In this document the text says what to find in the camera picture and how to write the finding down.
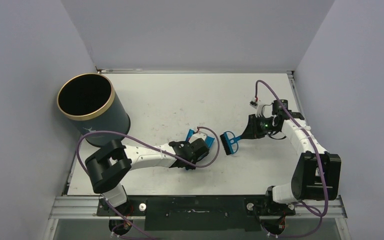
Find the blue dustpan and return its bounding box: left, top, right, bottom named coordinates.
left=185, top=129, right=215, bottom=165

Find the blue hand brush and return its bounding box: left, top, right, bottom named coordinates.
left=219, top=131, right=242, bottom=156

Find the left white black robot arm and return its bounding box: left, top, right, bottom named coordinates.
left=85, top=138, right=210, bottom=216

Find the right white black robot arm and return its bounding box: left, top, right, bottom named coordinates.
left=240, top=99, right=342, bottom=215

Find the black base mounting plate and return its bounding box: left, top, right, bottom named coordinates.
left=96, top=195, right=296, bottom=233

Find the dark blue gold-rimmed bin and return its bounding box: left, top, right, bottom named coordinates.
left=56, top=73, right=131, bottom=135

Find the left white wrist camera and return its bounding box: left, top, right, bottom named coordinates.
left=189, top=131, right=208, bottom=143

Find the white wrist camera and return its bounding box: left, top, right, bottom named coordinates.
left=189, top=131, right=208, bottom=143
left=249, top=98, right=266, bottom=117

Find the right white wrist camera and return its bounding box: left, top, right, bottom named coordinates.
left=249, top=98, right=266, bottom=117

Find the aluminium frame rail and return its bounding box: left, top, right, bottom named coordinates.
left=49, top=196, right=348, bottom=220

